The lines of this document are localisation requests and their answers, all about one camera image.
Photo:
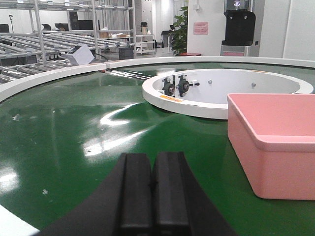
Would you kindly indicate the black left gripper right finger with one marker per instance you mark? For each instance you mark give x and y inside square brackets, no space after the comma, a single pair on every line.
[181,206]

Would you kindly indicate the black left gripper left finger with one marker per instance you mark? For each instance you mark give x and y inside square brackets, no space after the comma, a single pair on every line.
[120,206]

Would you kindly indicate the pink plastic bin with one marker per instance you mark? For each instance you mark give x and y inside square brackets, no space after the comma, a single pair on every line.
[273,136]

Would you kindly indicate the white box device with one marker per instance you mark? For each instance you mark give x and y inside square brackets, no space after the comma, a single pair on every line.
[79,55]

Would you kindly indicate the green potted plant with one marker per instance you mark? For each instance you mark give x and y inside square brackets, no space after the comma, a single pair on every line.
[180,33]

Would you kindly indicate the metal roller rack shelving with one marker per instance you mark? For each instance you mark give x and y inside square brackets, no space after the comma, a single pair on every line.
[36,35]

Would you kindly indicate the black water dispenser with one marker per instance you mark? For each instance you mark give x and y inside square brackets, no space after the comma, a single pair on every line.
[239,29]

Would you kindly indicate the black bearing mount left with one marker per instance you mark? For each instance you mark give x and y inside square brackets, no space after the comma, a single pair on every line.
[168,87]

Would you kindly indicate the pink wall notice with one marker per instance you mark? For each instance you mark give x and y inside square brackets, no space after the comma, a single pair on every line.
[200,28]

